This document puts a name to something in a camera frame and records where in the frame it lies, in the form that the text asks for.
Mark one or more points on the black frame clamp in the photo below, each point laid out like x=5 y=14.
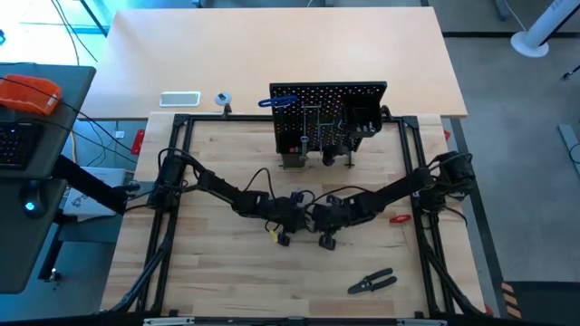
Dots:
x=226 y=111
x=387 y=113

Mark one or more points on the black keyboard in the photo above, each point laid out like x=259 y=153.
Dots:
x=18 y=145

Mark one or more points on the black metal pegboard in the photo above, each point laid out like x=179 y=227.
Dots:
x=326 y=97

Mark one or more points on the silver metal bracket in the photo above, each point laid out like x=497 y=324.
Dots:
x=167 y=322
x=421 y=322

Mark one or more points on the light wood desk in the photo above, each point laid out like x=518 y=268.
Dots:
x=204 y=54

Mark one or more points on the orange plastic case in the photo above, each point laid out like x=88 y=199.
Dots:
x=27 y=95

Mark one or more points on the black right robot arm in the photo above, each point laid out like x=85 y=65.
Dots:
x=399 y=188

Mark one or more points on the yellow black hazard tape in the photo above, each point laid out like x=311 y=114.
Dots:
x=509 y=299

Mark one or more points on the black aluminium table frame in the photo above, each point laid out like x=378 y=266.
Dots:
x=226 y=119

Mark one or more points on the metal pegboard hook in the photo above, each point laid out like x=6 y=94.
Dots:
x=324 y=127
x=312 y=108
x=342 y=124

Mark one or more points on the grey round disc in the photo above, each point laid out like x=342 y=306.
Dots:
x=223 y=98

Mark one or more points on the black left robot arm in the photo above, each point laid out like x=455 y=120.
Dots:
x=217 y=185

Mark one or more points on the red table clamp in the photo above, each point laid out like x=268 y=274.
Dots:
x=138 y=142
x=447 y=136
x=489 y=310

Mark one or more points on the white standing fan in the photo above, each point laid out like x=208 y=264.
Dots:
x=528 y=45

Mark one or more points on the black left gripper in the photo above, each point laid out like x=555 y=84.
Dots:
x=285 y=215

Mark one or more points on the wide black pegboard bin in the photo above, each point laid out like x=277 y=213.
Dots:
x=367 y=120

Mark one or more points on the black computer mouse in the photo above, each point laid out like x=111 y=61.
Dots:
x=34 y=199

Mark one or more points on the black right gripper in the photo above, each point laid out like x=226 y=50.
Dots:
x=335 y=217

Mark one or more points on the dark grey side desk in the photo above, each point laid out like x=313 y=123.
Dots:
x=13 y=249

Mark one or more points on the black diagonal support bar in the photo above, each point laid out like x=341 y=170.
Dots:
x=90 y=185

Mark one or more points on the white cardboard box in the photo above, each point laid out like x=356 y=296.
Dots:
x=109 y=174

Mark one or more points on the small white item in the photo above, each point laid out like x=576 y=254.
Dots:
x=119 y=134

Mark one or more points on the white rectangular device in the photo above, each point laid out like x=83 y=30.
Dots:
x=180 y=99

